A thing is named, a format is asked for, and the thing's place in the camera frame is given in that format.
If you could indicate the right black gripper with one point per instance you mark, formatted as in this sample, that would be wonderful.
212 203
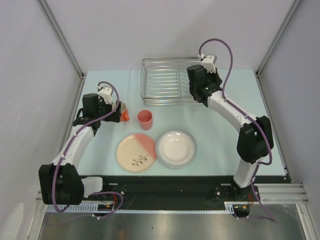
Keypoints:
215 76

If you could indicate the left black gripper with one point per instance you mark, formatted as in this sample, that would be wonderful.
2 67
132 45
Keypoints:
114 117

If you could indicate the orange mug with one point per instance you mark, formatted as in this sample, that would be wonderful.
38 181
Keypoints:
124 112

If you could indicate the metal wire dish rack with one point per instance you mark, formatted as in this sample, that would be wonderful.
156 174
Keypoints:
164 81

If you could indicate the pink cream branch plate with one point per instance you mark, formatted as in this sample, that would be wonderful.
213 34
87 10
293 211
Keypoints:
136 153

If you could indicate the white deep plate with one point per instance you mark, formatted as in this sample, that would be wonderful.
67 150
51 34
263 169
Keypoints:
176 148

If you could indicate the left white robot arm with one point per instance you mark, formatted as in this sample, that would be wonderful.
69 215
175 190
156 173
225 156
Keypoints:
60 182

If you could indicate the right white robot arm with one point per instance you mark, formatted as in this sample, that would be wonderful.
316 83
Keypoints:
255 137

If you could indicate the pink plastic cup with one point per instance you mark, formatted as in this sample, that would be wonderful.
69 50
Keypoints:
145 119

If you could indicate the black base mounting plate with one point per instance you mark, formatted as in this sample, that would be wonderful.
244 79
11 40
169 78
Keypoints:
173 193

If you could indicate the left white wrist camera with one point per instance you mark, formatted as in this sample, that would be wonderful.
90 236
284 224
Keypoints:
105 93

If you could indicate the right aluminium frame post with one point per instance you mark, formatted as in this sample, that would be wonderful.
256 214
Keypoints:
293 9

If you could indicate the aluminium frame post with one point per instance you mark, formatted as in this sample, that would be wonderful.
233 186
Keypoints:
293 9
48 13

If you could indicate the white slotted cable duct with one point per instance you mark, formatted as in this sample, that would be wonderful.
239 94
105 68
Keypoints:
103 208

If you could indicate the left aluminium frame post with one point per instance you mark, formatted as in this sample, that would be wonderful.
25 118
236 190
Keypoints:
48 13

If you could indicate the aluminium front rail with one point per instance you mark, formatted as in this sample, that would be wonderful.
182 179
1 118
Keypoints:
267 194

